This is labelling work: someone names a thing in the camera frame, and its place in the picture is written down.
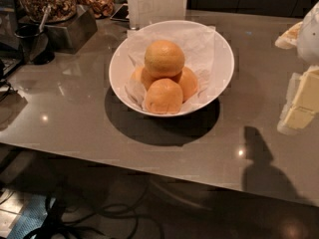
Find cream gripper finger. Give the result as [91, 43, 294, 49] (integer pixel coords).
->
[277, 66, 319, 134]
[275, 22, 302, 49]

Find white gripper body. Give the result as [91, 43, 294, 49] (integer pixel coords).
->
[297, 2, 319, 65]

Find orange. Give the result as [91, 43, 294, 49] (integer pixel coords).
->
[171, 67, 198, 102]
[131, 67, 157, 90]
[145, 40, 185, 79]
[145, 79, 183, 115]

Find white ceramic bowl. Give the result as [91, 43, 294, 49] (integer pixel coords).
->
[109, 31, 234, 116]

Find bowl of dried fruit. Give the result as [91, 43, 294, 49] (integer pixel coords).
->
[78, 0, 114, 19]

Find white paper liner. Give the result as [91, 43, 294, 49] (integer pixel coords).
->
[125, 21, 216, 113]

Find black smartphone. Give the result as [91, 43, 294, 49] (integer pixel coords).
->
[111, 4, 129, 22]

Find silver spoon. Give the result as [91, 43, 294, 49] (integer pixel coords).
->
[38, 5, 51, 33]

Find black cup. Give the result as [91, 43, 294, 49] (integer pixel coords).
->
[15, 25, 55, 65]

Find glass jar of nuts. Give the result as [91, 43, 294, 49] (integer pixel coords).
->
[19, 0, 77, 23]

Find black appliance at left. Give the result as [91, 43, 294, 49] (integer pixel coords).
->
[0, 0, 24, 79]

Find black floor cables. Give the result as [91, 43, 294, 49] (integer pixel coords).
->
[23, 176, 165, 239]

